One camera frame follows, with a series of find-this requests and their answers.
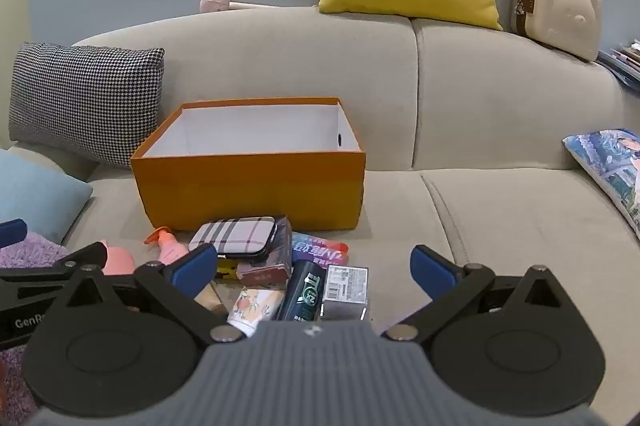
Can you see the clear plastic labelled box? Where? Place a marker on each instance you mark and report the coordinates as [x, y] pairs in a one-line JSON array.
[[345, 291]]

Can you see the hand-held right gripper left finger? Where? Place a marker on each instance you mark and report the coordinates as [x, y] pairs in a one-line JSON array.
[[194, 266]]

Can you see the dark picture card box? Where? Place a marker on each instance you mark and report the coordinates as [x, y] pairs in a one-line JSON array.
[[280, 253]]

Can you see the orange cardboard box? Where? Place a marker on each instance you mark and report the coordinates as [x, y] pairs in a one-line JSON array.
[[250, 186]]

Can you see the plaid glasses case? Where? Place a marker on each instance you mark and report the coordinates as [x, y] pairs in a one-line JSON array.
[[232, 237]]

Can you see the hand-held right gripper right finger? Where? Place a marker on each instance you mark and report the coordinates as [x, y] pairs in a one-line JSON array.
[[430, 273]]

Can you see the white cream tube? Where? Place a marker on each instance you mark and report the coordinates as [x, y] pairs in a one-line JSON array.
[[255, 306]]

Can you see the dark green shampoo bottle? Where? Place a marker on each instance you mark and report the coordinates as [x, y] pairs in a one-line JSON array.
[[305, 291]]

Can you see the beige sofa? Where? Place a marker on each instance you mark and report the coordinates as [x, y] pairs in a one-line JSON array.
[[500, 115]]

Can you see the pink massage hammer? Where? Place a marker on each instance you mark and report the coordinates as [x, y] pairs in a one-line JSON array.
[[215, 1]]

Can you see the light blue pillow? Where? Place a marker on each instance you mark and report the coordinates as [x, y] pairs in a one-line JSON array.
[[35, 196]]

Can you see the purple fluffy blanket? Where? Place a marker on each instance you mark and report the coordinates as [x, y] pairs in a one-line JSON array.
[[30, 251]]

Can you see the stack of magazines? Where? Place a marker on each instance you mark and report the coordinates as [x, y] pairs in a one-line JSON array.
[[622, 60]]

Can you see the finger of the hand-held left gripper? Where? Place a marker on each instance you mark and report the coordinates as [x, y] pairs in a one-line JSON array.
[[45, 273], [12, 231]]

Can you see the brown cardboard box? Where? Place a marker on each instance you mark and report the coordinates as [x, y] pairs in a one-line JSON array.
[[212, 298]]

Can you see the pink pump bottle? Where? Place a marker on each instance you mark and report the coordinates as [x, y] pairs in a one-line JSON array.
[[170, 248]]

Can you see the houndstooth pillow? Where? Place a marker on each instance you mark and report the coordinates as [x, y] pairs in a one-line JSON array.
[[85, 98]]

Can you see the cream bear suitcase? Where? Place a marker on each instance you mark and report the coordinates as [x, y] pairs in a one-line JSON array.
[[560, 10]]

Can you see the blue printed pillow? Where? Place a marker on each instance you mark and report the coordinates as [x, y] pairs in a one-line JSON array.
[[610, 165]]

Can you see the pink plastic container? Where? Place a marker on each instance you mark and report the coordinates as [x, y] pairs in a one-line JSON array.
[[120, 261]]

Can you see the colourful packet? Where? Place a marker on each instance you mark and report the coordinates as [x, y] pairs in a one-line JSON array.
[[320, 251]]

